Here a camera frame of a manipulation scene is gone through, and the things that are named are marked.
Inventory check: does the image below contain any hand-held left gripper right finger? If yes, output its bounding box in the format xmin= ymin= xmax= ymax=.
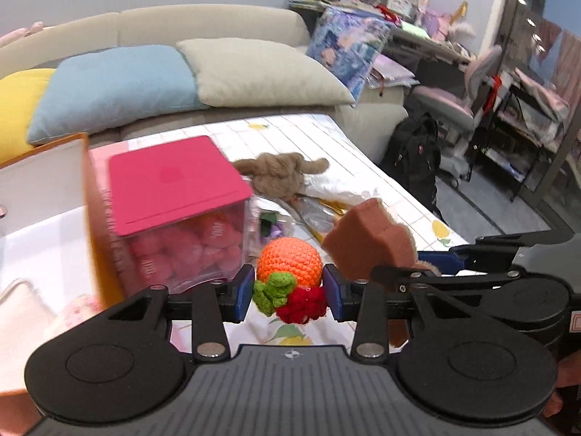
xmin=323 ymin=264 xmax=459 ymax=359

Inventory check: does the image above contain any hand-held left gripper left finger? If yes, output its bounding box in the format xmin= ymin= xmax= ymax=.
xmin=105 ymin=264 xmax=256 ymax=360

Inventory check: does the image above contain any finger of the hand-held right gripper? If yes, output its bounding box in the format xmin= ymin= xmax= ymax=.
xmin=370 ymin=265 xmax=524 ymax=293
xmin=415 ymin=231 xmax=576 ymax=276

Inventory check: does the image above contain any orange crochet fruit toy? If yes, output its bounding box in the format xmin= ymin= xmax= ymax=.
xmin=252 ymin=236 xmax=328 ymax=326

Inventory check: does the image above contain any brown toast plush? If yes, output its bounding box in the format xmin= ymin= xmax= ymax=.
xmin=321 ymin=198 xmax=443 ymax=350

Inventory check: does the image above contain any silver foil bundle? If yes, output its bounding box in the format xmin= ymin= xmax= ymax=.
xmin=295 ymin=175 xmax=386 ymax=238

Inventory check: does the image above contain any brown fluffy scarf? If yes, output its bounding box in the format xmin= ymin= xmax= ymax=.
xmin=232 ymin=152 xmax=330 ymax=201

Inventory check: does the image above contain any orange cardboard box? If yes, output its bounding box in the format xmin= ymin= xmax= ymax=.
xmin=0 ymin=133 xmax=137 ymax=428

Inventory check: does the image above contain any person's right hand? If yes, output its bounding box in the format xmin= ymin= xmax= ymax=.
xmin=542 ymin=347 xmax=581 ymax=419

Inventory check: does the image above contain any purple crochet flower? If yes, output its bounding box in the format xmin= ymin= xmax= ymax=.
xmin=258 ymin=211 xmax=292 ymax=242

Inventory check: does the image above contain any black backpack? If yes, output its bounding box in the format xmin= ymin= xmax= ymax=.
xmin=379 ymin=113 xmax=444 ymax=221

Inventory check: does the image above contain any clear box with red lid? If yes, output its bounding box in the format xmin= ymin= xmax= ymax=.
xmin=108 ymin=135 xmax=256 ymax=294

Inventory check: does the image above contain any black storage rack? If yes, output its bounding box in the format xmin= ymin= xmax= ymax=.
xmin=480 ymin=69 xmax=573 ymax=203

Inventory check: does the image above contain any pink office chair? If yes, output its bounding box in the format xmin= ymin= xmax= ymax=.
xmin=412 ymin=45 xmax=504 ymax=188

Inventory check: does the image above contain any pink and white knitted item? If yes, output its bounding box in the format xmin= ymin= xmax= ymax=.
xmin=0 ymin=277 xmax=103 ymax=393

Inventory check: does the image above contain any lavender printed bag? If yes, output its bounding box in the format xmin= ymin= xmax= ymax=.
xmin=367 ymin=53 xmax=421 ymax=90

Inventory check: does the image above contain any beige pillow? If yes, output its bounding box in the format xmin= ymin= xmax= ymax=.
xmin=176 ymin=39 xmax=356 ymax=108

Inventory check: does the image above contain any cluttered white desk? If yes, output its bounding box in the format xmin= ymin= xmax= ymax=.
xmin=289 ymin=0 xmax=475 ymax=66

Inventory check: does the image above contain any blue printed cushion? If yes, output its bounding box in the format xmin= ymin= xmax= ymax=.
xmin=306 ymin=7 xmax=392 ymax=106

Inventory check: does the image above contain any light blue pillow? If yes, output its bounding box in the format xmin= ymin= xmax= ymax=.
xmin=27 ymin=45 xmax=210 ymax=145

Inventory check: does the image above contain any beige sofa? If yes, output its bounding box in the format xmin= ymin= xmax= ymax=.
xmin=0 ymin=5 xmax=409 ymax=166

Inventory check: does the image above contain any yellow pillow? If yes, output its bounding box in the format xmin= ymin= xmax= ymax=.
xmin=0 ymin=69 xmax=58 ymax=165

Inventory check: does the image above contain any pink plush toy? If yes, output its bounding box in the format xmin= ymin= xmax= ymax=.
xmin=0 ymin=20 xmax=45 ymax=47

